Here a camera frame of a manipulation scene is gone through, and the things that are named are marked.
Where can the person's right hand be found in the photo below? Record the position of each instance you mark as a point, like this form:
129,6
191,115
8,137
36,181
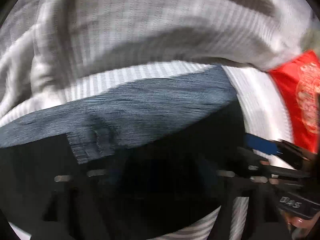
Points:
298,223

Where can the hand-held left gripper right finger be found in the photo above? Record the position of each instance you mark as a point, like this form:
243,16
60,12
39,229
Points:
240,183

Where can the red embroidered cushion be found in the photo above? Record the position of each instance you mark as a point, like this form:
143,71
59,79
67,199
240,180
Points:
287,92

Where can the blue leaf-patterned cloth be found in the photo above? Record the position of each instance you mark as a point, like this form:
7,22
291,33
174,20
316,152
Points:
150,105

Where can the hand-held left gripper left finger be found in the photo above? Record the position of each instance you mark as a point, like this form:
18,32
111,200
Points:
82,185

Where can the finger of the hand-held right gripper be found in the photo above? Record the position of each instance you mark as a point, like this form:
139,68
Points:
265,166
260,145

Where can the black pants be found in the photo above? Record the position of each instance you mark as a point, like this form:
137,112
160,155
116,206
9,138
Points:
150,180

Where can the grey striped duvet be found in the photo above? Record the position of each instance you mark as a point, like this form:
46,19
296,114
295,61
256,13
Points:
150,17

